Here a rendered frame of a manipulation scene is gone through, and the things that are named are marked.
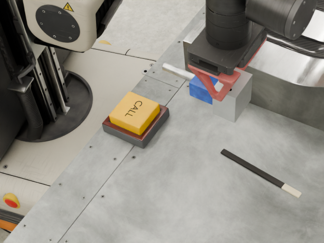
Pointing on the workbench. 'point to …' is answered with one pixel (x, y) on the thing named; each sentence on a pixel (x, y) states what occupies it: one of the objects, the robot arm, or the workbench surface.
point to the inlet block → (227, 111)
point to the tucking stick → (261, 173)
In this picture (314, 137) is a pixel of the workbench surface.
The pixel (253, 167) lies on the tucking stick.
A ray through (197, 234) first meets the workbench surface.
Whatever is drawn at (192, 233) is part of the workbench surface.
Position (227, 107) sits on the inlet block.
